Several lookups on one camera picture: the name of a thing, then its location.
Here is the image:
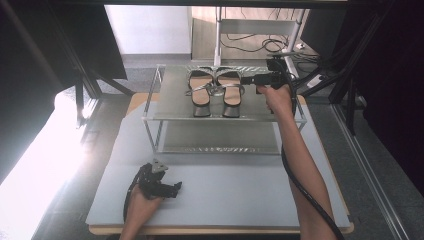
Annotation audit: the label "white desk frame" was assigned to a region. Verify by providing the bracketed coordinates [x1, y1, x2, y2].
[213, 6, 301, 80]

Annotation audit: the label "black rhinestone strap sandal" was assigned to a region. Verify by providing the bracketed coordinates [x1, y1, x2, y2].
[185, 66, 215, 118]
[213, 66, 246, 119]

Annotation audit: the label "person's left hand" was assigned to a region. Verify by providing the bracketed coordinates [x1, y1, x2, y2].
[123, 184, 166, 232]

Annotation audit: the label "black curtain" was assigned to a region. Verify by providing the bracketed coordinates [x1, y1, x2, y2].
[0, 0, 128, 188]
[333, 0, 424, 198]

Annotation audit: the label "white power strip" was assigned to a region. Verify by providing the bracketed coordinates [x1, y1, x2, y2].
[305, 74, 326, 90]

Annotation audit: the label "aluminium floor rail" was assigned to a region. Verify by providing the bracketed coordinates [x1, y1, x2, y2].
[330, 103, 412, 240]

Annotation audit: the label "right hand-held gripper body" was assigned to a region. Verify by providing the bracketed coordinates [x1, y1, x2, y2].
[255, 50, 303, 91]

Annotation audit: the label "black floor cables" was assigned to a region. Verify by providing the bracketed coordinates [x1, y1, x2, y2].
[219, 32, 322, 63]

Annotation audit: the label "two-tier metal shoe rack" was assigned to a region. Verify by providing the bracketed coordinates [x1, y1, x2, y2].
[141, 64, 308, 157]

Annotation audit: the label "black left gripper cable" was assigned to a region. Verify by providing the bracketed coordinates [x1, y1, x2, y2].
[121, 164, 145, 223]

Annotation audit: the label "person's right hand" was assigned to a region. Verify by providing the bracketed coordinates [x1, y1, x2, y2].
[257, 83, 296, 117]

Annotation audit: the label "grey table mat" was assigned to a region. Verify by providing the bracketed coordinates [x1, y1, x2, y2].
[85, 96, 352, 230]

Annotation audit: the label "black metal stand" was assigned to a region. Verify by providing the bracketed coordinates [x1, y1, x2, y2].
[44, 0, 135, 129]
[289, 0, 396, 136]

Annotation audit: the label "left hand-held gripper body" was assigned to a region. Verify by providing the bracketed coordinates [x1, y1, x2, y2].
[133, 159, 176, 201]

